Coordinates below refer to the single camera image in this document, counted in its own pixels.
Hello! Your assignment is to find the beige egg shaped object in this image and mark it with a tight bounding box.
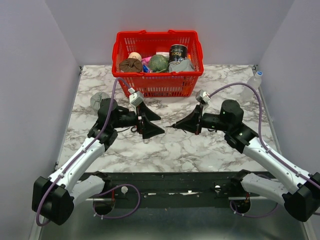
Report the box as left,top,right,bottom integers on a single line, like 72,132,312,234
128,52,142,62

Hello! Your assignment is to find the clear plastic bottle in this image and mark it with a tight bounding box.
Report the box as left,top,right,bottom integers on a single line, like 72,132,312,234
240,71,263,102

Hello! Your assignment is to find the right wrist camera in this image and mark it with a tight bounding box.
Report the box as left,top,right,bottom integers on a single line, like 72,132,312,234
195,89,211,105

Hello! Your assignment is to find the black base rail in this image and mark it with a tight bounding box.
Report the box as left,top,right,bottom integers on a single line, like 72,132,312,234
82,169,276,210

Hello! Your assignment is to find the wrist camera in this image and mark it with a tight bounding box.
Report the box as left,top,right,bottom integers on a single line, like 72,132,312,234
128,87,144,107
195,89,211,105

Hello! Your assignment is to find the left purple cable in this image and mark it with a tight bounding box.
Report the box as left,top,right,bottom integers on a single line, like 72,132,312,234
35,76,141,227

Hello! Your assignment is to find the pink packet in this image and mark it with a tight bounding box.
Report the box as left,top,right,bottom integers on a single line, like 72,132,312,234
141,56,152,73

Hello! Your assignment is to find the grey wrapped roll on table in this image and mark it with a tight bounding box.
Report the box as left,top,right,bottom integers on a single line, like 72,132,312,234
90,92,110,115

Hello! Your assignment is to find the brass padlock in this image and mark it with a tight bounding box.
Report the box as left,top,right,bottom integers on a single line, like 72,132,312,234
142,138,150,144

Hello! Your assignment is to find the purple cable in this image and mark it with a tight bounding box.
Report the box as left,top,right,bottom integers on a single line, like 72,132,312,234
206,82,320,218
35,76,141,227

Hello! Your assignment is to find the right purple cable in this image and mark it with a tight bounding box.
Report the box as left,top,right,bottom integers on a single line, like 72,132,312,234
206,82,320,218

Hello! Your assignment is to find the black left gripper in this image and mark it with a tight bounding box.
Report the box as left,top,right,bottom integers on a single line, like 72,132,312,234
112,101,165,139

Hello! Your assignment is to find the grey wrapped roll in basket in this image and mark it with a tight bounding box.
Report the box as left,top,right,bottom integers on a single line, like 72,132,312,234
168,59,195,73

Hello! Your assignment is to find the black can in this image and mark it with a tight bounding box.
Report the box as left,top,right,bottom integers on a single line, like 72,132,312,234
168,44,188,63

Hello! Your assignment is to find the black head key bunch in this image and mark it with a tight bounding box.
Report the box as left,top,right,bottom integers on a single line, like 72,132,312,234
165,123,187,134

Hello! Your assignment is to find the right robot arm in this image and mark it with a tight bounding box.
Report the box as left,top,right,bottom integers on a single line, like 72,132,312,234
173,99,320,222

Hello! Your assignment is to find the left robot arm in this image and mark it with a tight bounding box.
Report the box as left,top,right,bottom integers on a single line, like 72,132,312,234
31,98,165,227

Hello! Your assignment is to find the red plastic basket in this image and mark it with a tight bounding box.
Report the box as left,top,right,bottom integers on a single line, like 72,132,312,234
111,29,204,98

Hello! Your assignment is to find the green round ball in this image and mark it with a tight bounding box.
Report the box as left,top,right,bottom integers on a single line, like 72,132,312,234
148,54,169,73

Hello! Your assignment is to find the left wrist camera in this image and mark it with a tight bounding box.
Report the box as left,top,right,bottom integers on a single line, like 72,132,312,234
128,87,144,107

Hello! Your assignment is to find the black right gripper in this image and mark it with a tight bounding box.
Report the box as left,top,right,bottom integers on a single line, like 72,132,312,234
175,103,231,135

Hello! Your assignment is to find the brown wrapped roll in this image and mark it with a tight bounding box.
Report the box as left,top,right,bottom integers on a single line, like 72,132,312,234
119,58,143,73

